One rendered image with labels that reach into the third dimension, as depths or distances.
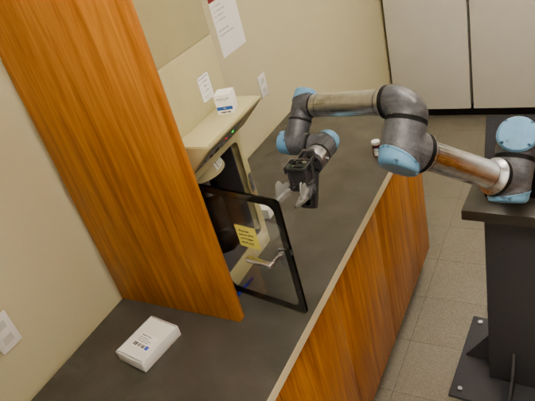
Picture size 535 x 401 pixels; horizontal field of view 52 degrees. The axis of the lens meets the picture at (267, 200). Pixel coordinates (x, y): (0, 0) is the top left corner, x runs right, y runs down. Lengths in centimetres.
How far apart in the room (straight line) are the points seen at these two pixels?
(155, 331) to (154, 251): 25
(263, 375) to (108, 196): 68
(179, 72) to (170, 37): 9
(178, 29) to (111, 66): 26
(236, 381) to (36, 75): 98
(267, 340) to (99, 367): 53
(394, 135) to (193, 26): 63
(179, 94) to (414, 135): 64
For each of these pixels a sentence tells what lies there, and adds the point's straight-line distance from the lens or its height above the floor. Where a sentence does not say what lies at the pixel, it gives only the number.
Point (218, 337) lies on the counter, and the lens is 172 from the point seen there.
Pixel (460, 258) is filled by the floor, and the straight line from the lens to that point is 326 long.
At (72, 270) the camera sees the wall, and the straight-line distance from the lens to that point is 189.
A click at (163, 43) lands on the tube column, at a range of 152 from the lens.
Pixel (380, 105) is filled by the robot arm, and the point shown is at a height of 146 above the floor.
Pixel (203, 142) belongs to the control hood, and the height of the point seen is 151.
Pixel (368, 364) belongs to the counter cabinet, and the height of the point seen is 31.
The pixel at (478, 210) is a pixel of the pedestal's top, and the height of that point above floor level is 94.
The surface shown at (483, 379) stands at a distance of 267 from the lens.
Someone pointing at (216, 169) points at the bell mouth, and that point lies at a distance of 173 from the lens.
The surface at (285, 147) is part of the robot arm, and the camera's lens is 177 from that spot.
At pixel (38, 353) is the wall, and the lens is 188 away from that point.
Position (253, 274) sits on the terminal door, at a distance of 164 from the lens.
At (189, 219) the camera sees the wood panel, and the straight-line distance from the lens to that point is 153.
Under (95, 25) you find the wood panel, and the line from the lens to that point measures 138.
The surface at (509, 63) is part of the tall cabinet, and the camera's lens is 448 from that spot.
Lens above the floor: 211
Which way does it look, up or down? 31 degrees down
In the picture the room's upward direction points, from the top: 16 degrees counter-clockwise
